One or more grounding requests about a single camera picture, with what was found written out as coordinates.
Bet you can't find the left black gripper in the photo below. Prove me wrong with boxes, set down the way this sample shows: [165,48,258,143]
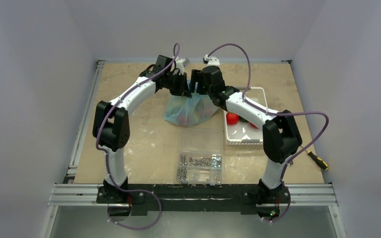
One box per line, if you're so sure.
[164,72,191,98]

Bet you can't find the light blue plastic bag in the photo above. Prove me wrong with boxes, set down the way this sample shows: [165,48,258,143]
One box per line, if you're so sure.
[163,93,219,126]

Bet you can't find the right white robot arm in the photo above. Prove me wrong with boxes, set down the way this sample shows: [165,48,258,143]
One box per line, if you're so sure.
[190,65,302,202]

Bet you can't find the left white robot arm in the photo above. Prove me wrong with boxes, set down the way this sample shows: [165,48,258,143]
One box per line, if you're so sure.
[92,55,191,203]

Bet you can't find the red fake apple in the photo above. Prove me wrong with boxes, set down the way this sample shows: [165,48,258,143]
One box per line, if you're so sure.
[226,112,240,125]

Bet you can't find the green fake avocado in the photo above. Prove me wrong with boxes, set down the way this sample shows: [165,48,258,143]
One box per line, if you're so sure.
[239,116,248,123]

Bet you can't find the red fake tomato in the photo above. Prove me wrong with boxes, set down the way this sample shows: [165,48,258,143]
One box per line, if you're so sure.
[248,122,259,129]

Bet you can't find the clear plastic screw box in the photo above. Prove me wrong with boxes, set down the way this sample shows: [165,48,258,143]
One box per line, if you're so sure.
[176,127,223,186]

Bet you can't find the white plastic basket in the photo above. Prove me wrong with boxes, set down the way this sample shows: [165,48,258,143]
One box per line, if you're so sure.
[223,87,267,146]

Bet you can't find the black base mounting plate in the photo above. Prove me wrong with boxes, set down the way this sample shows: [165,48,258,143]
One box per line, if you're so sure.
[96,182,291,219]

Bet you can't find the yellow black screwdriver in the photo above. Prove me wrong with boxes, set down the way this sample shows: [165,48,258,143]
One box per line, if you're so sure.
[300,145,329,171]

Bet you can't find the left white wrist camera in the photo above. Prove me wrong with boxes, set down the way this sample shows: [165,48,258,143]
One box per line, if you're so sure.
[173,58,190,75]

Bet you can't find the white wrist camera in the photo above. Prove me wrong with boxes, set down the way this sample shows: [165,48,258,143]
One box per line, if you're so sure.
[173,58,190,75]
[202,55,220,66]

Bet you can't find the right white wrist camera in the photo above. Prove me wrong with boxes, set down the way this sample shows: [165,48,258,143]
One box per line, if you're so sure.
[202,55,220,66]

